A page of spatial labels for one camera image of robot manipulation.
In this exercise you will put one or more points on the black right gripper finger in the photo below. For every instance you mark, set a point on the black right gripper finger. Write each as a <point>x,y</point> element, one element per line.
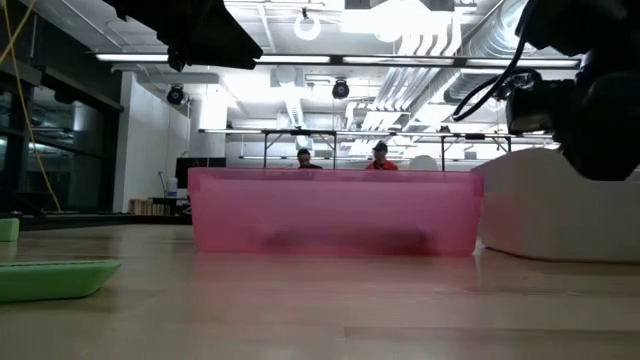
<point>605,165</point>

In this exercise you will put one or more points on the white plastic bin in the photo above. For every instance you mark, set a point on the white plastic bin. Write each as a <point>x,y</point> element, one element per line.
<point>540,225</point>

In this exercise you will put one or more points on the small green cup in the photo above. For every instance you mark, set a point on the small green cup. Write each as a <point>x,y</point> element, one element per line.
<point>9,230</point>

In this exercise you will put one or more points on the green plastic tray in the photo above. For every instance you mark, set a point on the green plastic tray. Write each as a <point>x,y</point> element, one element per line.
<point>50,280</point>

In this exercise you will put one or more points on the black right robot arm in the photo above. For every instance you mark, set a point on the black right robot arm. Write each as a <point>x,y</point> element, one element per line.
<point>575,25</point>

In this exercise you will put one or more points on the black round ceiling spotlight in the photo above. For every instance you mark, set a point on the black round ceiling spotlight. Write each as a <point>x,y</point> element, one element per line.
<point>175,94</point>
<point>340,89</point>

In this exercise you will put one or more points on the long ceiling light bar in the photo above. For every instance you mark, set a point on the long ceiling light bar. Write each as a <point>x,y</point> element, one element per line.
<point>300,59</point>

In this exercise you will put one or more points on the black monitor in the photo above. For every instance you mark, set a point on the black monitor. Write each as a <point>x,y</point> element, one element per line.
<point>182,175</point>

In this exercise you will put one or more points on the small white container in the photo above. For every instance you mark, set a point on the small white container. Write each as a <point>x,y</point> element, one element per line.
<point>172,189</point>

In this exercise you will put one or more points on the silver ceiling ducts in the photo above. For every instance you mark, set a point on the silver ceiling ducts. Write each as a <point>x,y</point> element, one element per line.
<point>490,40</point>

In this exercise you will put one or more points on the wooden slat stack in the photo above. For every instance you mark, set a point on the wooden slat stack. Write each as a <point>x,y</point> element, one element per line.
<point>147,207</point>

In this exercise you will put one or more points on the person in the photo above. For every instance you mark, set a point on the person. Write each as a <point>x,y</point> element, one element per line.
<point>305,159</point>
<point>381,157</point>

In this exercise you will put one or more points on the pink translucent plastic bin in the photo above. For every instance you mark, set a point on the pink translucent plastic bin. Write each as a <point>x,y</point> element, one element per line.
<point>350,210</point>

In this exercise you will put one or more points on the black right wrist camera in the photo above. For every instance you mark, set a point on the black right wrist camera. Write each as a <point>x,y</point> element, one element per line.
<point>540,107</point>

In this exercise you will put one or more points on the black frame workbench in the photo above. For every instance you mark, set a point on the black frame workbench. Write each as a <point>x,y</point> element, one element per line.
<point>300,132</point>

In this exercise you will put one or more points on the black table frame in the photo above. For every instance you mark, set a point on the black table frame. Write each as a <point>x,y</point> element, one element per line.
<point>75,220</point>

